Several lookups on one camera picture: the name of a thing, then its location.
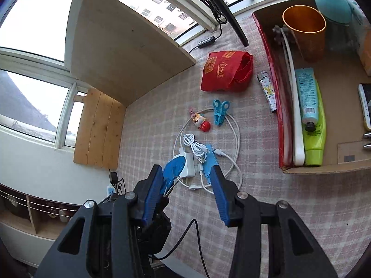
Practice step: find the white smartphone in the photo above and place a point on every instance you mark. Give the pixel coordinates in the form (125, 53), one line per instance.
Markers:
(365, 104)

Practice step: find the black plug adapter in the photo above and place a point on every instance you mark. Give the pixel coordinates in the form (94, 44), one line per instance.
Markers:
(113, 177)

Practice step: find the green tube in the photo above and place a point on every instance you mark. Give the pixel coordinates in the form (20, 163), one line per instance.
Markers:
(314, 147)

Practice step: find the pink plaid tablecloth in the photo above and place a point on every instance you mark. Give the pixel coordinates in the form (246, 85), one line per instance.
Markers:
(260, 208)

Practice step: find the white power strip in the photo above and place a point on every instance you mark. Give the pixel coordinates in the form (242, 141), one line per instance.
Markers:
(110, 190)

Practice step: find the silver metal rod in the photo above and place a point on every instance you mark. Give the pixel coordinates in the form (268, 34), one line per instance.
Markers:
(367, 146)
(367, 135)

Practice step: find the glass bottle with teal cap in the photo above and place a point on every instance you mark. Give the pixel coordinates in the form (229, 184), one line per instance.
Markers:
(333, 3)

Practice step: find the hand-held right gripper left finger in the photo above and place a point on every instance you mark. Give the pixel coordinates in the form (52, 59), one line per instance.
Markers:
(151, 199)

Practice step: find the light wooden board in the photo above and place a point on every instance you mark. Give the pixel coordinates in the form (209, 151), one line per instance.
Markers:
(121, 49)

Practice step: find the blue tube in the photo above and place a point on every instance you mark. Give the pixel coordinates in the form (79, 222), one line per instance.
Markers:
(307, 92)

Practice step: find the blue plastic clip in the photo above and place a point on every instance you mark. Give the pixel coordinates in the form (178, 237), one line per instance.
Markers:
(219, 113)

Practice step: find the orange cup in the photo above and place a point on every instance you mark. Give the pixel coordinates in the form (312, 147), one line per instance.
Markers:
(311, 43)

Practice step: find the black tripod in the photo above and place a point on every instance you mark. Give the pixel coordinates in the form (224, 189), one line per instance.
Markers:
(236, 23)

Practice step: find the patterned lighter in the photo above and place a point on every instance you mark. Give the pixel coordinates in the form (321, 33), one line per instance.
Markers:
(268, 92)

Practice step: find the white charger adapter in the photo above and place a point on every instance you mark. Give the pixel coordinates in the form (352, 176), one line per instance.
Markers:
(188, 165)

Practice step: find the cardboard box with red side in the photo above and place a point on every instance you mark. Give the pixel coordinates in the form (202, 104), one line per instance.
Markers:
(339, 92)

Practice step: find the red cloth bag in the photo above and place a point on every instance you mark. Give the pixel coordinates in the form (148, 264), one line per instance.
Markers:
(223, 72)

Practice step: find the white window frame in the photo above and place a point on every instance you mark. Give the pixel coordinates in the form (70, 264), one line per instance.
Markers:
(34, 63)

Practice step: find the pine plank panel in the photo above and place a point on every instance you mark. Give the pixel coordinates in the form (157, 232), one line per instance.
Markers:
(98, 133)

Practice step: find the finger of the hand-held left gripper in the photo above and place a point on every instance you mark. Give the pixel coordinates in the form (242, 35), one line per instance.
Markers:
(174, 166)

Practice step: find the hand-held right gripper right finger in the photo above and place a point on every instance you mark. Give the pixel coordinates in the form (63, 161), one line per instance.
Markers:
(222, 201)

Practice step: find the blue power bank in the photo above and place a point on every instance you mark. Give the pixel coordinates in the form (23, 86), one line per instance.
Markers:
(208, 165)

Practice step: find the white shelf unit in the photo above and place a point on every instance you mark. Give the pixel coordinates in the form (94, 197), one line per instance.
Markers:
(34, 231)

